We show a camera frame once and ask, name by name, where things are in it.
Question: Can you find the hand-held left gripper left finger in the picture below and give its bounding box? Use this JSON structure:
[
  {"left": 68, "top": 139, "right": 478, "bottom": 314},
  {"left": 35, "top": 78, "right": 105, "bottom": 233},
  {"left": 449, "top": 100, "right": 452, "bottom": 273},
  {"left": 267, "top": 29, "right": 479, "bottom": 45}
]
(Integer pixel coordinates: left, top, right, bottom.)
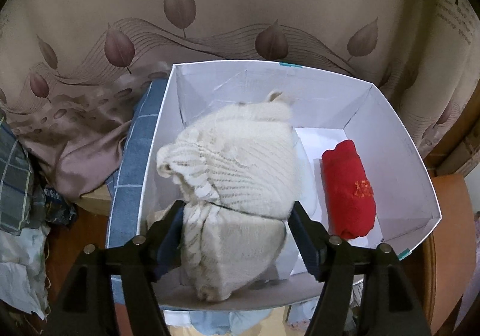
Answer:
[{"left": 47, "top": 200, "right": 185, "bottom": 336}]

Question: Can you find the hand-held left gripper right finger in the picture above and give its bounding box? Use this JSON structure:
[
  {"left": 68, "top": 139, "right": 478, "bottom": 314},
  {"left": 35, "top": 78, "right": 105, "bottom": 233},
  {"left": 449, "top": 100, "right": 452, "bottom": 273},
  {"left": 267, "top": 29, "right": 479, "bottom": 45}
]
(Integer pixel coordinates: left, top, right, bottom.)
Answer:
[{"left": 288, "top": 201, "right": 432, "bottom": 336}]

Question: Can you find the red underwear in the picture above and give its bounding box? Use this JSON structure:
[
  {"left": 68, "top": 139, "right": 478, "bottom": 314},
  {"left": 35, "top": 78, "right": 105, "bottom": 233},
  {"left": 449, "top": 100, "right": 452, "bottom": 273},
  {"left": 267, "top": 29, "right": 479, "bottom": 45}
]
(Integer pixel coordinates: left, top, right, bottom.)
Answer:
[{"left": 321, "top": 139, "right": 377, "bottom": 240}]

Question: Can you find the cream knitted underwear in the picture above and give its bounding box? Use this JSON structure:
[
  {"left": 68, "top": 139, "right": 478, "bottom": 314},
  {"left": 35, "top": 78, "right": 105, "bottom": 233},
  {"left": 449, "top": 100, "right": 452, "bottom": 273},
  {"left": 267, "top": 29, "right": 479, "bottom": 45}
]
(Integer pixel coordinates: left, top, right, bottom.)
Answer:
[{"left": 155, "top": 90, "right": 299, "bottom": 303}]

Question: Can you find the white cardboard box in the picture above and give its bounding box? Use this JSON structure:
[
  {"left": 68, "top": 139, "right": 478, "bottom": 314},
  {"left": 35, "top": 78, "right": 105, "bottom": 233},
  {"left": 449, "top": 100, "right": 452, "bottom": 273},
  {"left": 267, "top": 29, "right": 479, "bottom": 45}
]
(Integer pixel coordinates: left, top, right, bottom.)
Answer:
[{"left": 137, "top": 61, "right": 442, "bottom": 312}]

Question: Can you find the pale patterned underwear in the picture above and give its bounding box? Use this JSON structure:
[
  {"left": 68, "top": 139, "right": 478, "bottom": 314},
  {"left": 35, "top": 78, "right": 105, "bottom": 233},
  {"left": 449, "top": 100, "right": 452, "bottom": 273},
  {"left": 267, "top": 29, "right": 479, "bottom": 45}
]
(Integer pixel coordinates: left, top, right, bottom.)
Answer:
[{"left": 287, "top": 300, "right": 314, "bottom": 326}]

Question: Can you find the blue checked cover cloth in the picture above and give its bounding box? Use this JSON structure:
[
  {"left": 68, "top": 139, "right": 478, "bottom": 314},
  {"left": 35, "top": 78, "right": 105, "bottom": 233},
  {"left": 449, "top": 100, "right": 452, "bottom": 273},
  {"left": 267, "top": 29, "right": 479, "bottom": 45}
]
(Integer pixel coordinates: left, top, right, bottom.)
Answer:
[{"left": 106, "top": 77, "right": 169, "bottom": 307}]

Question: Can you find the brown cardboard box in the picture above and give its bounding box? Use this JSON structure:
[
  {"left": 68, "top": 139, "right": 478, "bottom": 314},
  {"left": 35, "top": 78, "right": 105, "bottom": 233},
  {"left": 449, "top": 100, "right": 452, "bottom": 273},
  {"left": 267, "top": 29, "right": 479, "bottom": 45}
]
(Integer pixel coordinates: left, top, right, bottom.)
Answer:
[{"left": 77, "top": 186, "right": 113, "bottom": 217}]

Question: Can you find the dark blue packet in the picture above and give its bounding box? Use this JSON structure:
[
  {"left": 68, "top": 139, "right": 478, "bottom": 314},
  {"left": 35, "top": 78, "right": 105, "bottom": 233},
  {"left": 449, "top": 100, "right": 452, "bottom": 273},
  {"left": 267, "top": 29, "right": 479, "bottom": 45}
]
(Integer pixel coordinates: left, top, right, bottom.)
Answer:
[{"left": 41, "top": 186, "right": 77, "bottom": 226}]

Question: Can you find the brown wooden furniture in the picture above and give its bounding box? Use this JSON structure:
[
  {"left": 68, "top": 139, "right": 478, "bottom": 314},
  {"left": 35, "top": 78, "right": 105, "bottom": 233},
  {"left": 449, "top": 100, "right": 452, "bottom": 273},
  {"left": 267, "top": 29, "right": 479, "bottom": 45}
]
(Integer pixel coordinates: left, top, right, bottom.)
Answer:
[{"left": 424, "top": 126, "right": 480, "bottom": 336}]

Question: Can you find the white plastic bag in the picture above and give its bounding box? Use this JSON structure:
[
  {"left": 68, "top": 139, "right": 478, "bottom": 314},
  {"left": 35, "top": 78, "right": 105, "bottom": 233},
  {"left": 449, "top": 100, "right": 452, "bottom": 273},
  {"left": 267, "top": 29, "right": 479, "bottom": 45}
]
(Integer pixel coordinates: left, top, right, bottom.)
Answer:
[{"left": 0, "top": 223, "right": 51, "bottom": 322}]

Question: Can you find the grey plaid quilt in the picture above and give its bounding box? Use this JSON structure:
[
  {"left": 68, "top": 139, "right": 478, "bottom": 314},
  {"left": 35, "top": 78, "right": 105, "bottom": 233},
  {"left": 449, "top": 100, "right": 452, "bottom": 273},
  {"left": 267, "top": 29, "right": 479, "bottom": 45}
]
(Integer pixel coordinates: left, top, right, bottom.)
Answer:
[{"left": 0, "top": 118, "right": 47, "bottom": 235}]

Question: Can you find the leaf print curtain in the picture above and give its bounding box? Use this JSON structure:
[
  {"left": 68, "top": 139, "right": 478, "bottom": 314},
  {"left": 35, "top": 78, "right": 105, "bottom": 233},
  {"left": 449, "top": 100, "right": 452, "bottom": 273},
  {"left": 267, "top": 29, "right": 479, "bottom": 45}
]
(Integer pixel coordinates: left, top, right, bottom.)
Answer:
[{"left": 0, "top": 0, "right": 480, "bottom": 205}]

